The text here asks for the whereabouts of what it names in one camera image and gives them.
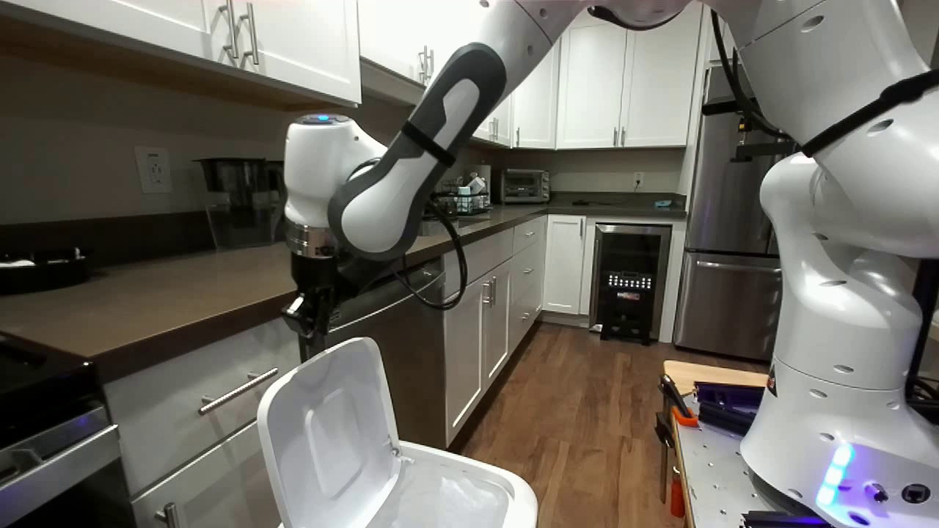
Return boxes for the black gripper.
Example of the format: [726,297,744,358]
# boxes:
[281,251,337,361]

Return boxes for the white bin lid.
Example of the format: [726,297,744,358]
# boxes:
[259,336,400,528]

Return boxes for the white plastic trash bin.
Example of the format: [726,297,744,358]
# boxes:
[367,442,537,528]

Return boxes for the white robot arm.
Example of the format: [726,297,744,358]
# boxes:
[284,0,939,528]

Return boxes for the white bin liner bag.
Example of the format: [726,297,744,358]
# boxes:
[369,467,510,528]

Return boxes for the stainless steel dishwasher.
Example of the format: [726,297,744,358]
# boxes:
[325,260,446,446]

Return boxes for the white lower cabinets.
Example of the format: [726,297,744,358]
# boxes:
[105,216,546,528]

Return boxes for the silver toaster oven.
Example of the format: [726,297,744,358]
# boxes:
[501,167,550,206]

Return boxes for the black oven stove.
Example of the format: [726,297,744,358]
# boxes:
[0,336,136,528]

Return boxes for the black wine cooler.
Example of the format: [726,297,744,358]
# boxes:
[597,222,669,342]

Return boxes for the black clamp with orange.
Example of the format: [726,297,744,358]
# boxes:
[654,371,700,519]

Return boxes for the stainless steel refrigerator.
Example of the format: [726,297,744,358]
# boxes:
[676,65,782,363]

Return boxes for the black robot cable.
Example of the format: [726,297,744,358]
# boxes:
[405,198,469,314]

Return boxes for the white wall outlet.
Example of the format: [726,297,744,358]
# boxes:
[136,145,173,192]

